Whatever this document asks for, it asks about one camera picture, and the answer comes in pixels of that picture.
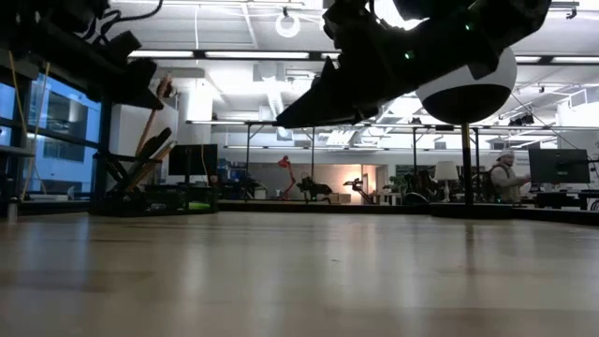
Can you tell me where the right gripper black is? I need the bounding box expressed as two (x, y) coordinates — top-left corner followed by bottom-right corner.
(274, 27), (497, 129)

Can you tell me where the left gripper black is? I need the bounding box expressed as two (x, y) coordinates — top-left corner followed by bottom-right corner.
(18, 22), (166, 111)

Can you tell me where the orange pencil with red eraser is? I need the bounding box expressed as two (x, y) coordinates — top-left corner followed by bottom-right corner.
(124, 140), (178, 192)
(134, 74), (175, 158)

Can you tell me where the black mesh desk organizer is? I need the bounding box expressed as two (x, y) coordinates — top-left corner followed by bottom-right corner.
(90, 150), (219, 217)

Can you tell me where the red desk lamp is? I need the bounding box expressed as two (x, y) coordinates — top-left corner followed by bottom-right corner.
(276, 155), (299, 201)

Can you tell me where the black monitor on stand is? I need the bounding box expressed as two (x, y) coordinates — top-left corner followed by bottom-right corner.
(168, 143), (219, 186)

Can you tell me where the ceiling light strip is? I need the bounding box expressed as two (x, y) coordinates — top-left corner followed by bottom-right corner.
(204, 51), (311, 61)
(550, 55), (599, 65)

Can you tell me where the white shade table lamp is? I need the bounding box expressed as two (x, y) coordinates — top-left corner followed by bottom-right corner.
(433, 161), (460, 203)

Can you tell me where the white globe lamp black base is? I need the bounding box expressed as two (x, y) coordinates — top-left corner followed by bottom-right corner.
(415, 46), (519, 220)

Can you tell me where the small grey cylinder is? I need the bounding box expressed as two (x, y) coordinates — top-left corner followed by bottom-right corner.
(5, 196), (19, 227)

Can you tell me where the person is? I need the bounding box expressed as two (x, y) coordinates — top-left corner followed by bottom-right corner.
(489, 148), (533, 204)

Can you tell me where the wide black monitor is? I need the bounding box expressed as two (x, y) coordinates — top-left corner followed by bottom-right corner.
(528, 148), (592, 185)

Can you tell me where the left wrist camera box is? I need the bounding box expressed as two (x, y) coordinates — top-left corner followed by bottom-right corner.
(108, 30), (144, 56)

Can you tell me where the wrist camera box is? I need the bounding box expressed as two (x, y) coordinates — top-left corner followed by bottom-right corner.
(321, 0), (375, 51)
(108, 30), (144, 56)

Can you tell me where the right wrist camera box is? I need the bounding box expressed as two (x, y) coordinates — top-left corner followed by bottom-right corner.
(321, 0), (375, 51)

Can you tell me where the white ring ceiling light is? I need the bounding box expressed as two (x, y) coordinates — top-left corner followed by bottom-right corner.
(274, 11), (301, 39)

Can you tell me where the black aluminium table frame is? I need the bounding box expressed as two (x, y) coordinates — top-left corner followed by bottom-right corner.
(0, 198), (599, 227)

